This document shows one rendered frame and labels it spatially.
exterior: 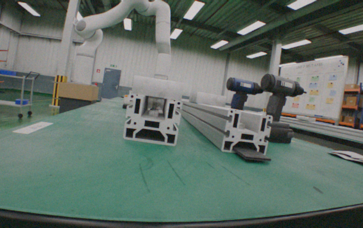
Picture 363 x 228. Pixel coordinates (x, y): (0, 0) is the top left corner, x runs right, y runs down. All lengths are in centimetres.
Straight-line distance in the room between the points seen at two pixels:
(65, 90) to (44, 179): 114
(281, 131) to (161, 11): 97
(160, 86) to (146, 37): 1227
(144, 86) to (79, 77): 96
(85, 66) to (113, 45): 1128
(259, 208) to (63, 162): 21
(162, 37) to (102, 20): 41
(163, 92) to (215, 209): 31
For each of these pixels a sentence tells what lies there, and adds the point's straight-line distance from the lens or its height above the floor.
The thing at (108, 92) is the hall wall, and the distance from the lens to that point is 1227.
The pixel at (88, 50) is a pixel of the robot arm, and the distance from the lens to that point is 138.
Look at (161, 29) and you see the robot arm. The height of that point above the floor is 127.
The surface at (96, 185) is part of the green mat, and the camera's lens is 19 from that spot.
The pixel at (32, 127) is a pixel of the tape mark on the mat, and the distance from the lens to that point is 41.
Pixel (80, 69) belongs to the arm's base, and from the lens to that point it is 136.
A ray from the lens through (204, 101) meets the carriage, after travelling 70.
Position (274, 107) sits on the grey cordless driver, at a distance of 69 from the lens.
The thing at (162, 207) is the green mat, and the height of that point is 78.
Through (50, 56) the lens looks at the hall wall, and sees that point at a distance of 1336.
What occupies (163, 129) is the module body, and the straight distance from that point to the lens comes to 37.
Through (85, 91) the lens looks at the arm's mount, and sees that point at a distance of 129.
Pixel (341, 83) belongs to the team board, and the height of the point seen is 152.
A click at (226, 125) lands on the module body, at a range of 39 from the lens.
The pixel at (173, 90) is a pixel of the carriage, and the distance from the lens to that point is 43.
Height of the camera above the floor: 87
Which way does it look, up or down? 4 degrees down
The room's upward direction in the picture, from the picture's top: 9 degrees clockwise
